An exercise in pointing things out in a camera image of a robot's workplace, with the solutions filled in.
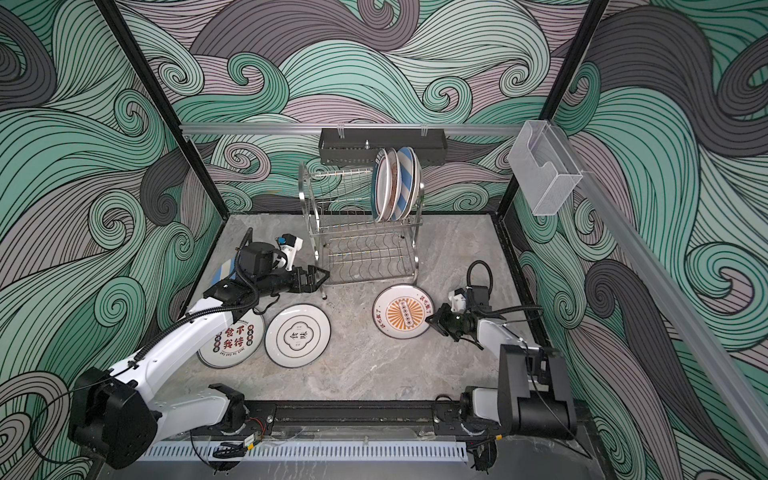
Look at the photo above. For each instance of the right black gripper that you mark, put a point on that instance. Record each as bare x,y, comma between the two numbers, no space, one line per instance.
440,322

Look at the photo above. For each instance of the white plate green clover outline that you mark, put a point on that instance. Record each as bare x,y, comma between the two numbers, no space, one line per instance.
297,336

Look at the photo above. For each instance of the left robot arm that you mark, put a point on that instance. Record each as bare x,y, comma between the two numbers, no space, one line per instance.
113,412

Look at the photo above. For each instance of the steel two-tier dish rack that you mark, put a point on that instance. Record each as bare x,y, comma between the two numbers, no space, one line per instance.
346,239

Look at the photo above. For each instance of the white slotted cable duct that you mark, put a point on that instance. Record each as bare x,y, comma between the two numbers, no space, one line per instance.
313,450

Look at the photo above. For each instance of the blue striped plate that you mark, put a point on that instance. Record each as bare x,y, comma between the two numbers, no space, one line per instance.
407,164
222,273

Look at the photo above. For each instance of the clear mesh wall bin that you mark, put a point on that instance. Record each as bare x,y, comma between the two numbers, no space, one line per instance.
545,166

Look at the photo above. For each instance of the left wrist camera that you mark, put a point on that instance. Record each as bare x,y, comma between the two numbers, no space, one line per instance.
288,245

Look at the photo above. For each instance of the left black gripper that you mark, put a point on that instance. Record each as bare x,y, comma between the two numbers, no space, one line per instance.
310,274

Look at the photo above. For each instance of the black wall shelf basket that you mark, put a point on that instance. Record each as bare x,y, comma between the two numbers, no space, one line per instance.
342,147

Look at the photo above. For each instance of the white plate red characters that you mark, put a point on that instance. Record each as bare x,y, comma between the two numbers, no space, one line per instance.
235,344

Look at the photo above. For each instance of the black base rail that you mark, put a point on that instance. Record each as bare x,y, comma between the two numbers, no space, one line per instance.
360,414

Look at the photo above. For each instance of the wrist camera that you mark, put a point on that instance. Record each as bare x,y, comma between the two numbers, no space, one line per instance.
457,300
288,245

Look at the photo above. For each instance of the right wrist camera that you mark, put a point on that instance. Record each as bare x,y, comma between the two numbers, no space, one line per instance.
457,300

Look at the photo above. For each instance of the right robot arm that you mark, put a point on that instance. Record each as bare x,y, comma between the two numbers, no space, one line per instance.
523,369

